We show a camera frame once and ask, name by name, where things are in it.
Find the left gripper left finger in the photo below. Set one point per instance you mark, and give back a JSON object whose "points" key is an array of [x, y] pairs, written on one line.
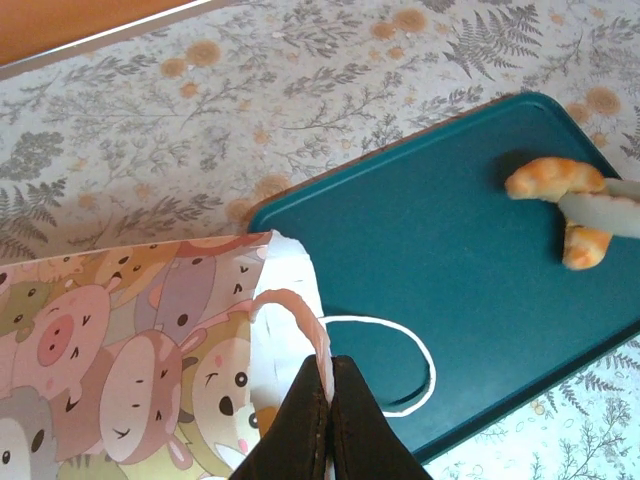
{"points": [[295, 425]]}

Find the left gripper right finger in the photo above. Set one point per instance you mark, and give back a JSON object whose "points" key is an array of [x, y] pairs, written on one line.
{"points": [[365, 430]]}

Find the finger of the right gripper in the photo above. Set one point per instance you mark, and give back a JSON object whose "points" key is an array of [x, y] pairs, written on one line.
{"points": [[600, 212], [625, 189]]}

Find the animal print paper bag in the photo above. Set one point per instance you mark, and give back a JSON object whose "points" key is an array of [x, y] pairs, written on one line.
{"points": [[125, 325]]}

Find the floral table mat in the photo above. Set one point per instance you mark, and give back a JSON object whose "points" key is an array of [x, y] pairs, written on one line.
{"points": [[200, 100]]}

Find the aluminium frame rail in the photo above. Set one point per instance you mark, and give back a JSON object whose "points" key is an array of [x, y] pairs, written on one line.
{"points": [[100, 37]]}

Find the teal plastic tray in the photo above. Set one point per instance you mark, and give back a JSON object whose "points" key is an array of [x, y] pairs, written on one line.
{"points": [[425, 225]]}

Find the small fake croissant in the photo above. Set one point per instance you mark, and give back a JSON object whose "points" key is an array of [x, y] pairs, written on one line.
{"points": [[545, 177]]}

